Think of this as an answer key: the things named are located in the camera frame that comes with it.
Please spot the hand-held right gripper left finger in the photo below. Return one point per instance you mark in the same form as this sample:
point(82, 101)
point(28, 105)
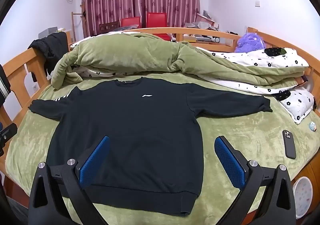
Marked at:
point(95, 162)

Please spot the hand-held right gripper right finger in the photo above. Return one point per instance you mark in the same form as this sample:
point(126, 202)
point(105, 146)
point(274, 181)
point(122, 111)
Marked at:
point(230, 162)

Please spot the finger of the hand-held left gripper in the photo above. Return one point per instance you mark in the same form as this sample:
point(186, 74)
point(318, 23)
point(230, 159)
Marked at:
point(8, 134)

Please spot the black sweatshirt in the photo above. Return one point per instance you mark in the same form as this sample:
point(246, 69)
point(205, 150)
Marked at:
point(140, 127)

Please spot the green plush bed sheet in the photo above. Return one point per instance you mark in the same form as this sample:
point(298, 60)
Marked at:
point(250, 139)

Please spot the black white striped cloth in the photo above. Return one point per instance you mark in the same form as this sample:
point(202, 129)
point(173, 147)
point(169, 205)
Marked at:
point(4, 84)

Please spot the black smartphone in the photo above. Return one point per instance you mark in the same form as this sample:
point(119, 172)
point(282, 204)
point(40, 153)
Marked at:
point(289, 144)

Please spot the small round badge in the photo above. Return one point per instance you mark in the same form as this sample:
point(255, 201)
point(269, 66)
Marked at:
point(312, 126)

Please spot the white floral pillow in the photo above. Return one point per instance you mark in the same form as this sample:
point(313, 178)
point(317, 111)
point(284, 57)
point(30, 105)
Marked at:
point(300, 104)

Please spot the black jacket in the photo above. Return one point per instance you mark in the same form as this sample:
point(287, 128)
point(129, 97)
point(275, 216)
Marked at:
point(50, 44)

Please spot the grey box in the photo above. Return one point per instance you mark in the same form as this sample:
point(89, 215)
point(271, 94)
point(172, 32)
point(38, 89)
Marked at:
point(47, 32)

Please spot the green quilt with floral lining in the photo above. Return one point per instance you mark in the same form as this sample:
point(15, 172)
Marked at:
point(125, 52)

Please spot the purple plush toy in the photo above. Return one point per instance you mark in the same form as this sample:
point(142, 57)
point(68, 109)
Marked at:
point(247, 42)

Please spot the wooden coat rack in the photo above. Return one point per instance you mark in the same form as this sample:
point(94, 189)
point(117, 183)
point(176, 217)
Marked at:
point(73, 27)

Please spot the dark wooden chair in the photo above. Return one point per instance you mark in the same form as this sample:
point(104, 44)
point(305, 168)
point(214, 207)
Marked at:
point(108, 26)

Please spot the cardboard box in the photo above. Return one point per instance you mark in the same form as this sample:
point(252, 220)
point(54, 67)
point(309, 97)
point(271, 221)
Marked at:
point(205, 21)

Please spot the red chair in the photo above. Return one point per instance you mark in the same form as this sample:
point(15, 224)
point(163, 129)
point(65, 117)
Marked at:
point(156, 19)
point(130, 21)

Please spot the wooden bed frame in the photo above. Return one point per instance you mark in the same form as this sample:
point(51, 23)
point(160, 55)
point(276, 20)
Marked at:
point(17, 64)

